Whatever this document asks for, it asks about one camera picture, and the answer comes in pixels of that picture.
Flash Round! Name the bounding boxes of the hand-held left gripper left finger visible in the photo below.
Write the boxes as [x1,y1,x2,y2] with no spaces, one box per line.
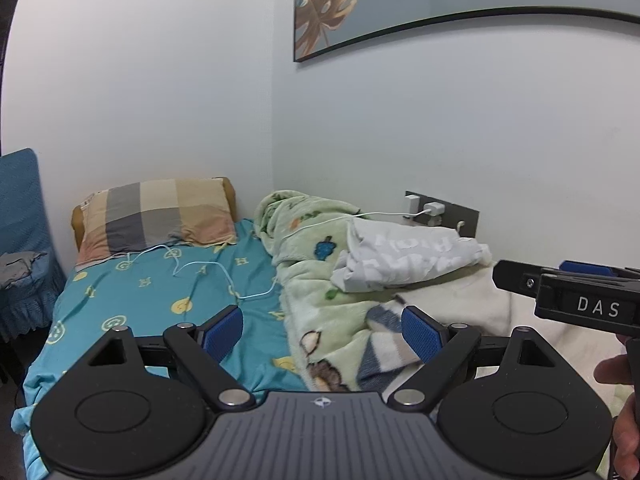
[65,305,257,411]

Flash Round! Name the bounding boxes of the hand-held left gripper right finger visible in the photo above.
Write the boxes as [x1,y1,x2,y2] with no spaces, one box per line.
[387,305,577,411]

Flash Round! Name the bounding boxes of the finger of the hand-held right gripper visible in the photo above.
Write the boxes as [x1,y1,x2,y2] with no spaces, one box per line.
[558,259,640,279]
[492,259,544,295]

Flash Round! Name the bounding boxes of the white t-shirt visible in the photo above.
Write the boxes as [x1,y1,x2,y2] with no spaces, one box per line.
[331,217,493,293]

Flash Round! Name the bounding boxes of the person's right hand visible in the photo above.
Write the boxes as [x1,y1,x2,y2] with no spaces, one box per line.
[594,355,640,480]

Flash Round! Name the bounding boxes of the cream bed cover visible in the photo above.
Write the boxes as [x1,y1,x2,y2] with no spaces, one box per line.
[385,264,640,396]

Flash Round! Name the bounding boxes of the green fleece blanket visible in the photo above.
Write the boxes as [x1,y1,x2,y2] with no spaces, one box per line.
[252,189,496,393]

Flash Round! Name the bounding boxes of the teal printed bed sheet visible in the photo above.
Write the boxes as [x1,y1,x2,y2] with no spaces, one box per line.
[11,217,307,466]

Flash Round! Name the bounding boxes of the plaid pillow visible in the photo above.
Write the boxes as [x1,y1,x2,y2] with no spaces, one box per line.
[75,178,238,267]

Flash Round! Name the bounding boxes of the grey cloth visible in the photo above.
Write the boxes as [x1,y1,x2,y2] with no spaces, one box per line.
[0,251,49,290]

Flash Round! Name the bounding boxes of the chair with blue cover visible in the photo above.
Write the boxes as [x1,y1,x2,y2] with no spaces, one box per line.
[0,148,67,343]

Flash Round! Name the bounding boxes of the white charging cable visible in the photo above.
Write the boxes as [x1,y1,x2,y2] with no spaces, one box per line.
[127,207,441,302]

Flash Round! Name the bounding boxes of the grey wall socket plate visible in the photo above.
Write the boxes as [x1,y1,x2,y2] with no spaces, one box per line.
[405,190,481,239]

